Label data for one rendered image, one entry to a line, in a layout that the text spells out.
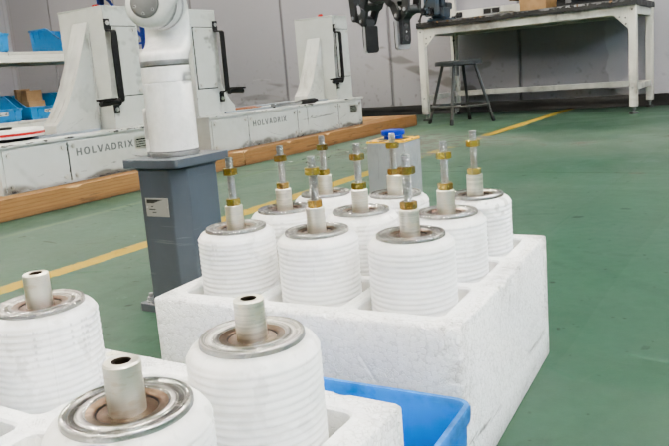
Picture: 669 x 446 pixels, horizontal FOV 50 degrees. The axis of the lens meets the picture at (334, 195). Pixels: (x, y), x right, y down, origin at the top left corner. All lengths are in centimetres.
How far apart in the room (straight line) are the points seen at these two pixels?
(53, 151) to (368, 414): 258
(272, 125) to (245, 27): 371
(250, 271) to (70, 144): 227
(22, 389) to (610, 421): 65
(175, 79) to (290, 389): 96
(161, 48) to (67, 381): 85
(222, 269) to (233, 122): 293
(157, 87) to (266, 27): 613
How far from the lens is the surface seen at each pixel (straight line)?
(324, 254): 80
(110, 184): 312
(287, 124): 414
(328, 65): 475
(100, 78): 337
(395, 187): 104
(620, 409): 98
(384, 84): 676
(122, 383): 43
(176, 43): 142
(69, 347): 66
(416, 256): 75
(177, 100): 138
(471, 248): 87
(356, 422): 55
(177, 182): 137
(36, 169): 300
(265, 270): 88
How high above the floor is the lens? 43
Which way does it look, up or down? 10 degrees down
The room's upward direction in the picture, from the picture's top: 5 degrees counter-clockwise
